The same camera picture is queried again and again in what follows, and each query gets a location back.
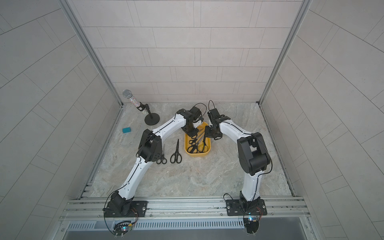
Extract yellow plastic storage box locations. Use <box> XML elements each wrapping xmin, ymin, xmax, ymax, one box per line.
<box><xmin>185</xmin><ymin>122</ymin><xmax>211</xmax><ymax>157</ymax></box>

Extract large black scissors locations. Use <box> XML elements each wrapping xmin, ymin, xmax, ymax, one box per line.
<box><xmin>170</xmin><ymin>140</ymin><xmax>182</xmax><ymax>164</ymax></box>

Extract small black scissors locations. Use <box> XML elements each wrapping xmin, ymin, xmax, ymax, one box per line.
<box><xmin>156</xmin><ymin>145</ymin><xmax>168</xmax><ymax>165</ymax></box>

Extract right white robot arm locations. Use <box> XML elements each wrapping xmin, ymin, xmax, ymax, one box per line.
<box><xmin>205</xmin><ymin>110</ymin><xmax>272</xmax><ymax>216</ymax></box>

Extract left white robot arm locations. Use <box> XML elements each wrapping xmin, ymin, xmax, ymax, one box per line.
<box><xmin>103</xmin><ymin>107</ymin><xmax>202</xmax><ymax>218</ymax></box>

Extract black scissors in box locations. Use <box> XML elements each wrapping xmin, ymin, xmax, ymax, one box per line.
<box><xmin>198</xmin><ymin>129</ymin><xmax>208</xmax><ymax>153</ymax></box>

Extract glitter microphone on stand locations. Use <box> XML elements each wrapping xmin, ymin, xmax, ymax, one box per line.
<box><xmin>123</xmin><ymin>90</ymin><xmax>160</xmax><ymax>126</ymax></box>

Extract teal sponge block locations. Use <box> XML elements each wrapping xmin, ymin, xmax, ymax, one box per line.
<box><xmin>122</xmin><ymin>127</ymin><xmax>131</xmax><ymax>134</ymax></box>

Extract left green circuit board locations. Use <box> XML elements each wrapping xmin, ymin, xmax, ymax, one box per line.
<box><xmin>113</xmin><ymin>221</ymin><xmax>133</xmax><ymax>238</ymax></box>

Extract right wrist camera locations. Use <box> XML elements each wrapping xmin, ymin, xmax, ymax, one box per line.
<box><xmin>208</xmin><ymin>108</ymin><xmax>230</xmax><ymax>124</ymax></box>

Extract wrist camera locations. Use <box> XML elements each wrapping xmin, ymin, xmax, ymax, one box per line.
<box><xmin>208</xmin><ymin>108</ymin><xmax>230</xmax><ymax>124</ymax></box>
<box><xmin>189</xmin><ymin>106</ymin><xmax>204</xmax><ymax>123</ymax></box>

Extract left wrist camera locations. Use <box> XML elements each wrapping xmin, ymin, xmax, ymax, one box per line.
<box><xmin>189</xmin><ymin>106</ymin><xmax>204</xmax><ymax>123</ymax></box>

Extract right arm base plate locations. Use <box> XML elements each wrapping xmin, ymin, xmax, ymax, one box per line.
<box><xmin>225</xmin><ymin>198</ymin><xmax>268</xmax><ymax>217</ymax></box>

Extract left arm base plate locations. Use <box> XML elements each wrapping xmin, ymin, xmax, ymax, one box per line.
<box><xmin>103</xmin><ymin>201</ymin><xmax>149</xmax><ymax>218</ymax></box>

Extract aluminium mounting rail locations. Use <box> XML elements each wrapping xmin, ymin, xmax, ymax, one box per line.
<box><xmin>59</xmin><ymin>197</ymin><xmax>310</xmax><ymax>221</ymax></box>

